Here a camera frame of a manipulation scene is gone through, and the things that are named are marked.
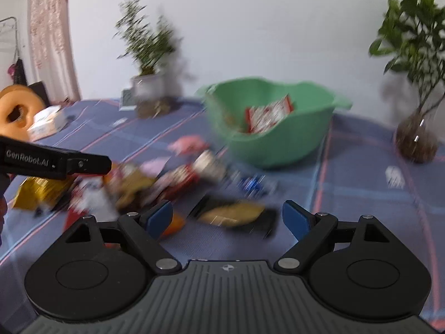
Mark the metal clothes rack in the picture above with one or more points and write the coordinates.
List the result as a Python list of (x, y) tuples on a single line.
[(12, 34)]

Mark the small white card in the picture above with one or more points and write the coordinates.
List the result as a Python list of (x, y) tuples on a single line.
[(128, 99)]

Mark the blue plaid tablecloth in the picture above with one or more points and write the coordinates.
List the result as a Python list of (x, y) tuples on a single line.
[(365, 215)]

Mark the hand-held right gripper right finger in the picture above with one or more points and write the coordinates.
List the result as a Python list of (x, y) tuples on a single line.
[(295, 220)]

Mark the crumpled gold snack packet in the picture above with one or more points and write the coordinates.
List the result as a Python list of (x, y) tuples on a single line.
[(38, 193)]

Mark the dark hanging garment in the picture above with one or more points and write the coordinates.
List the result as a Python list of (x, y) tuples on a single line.
[(18, 72)]

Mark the black snack packet yellow print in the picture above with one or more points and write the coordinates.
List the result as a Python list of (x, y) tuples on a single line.
[(240, 215)]

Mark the pile of mixed snack packets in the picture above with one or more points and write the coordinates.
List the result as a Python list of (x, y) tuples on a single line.
[(156, 181)]

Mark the white tissue box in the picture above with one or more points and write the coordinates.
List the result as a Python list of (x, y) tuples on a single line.
[(47, 122)]

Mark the leafy plant in glass vase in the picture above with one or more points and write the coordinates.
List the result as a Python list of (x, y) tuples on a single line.
[(413, 76)]

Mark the red and white snack packet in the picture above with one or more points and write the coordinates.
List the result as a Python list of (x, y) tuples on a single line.
[(269, 114)]

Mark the potted plant in white pot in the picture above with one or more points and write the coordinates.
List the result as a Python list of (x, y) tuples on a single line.
[(149, 59)]

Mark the pink floral curtain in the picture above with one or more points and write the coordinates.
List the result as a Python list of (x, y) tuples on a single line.
[(52, 41)]

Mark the white paper scrap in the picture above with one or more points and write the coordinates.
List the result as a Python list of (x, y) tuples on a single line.
[(395, 177)]

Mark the blue snack packet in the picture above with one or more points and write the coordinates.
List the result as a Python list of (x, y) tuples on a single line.
[(255, 184)]

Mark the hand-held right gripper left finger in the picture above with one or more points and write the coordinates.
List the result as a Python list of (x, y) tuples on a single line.
[(160, 218)]

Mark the green plastic bowl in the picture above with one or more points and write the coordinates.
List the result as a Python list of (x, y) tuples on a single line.
[(278, 139)]

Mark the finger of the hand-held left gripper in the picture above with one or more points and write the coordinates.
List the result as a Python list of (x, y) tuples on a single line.
[(92, 165)]

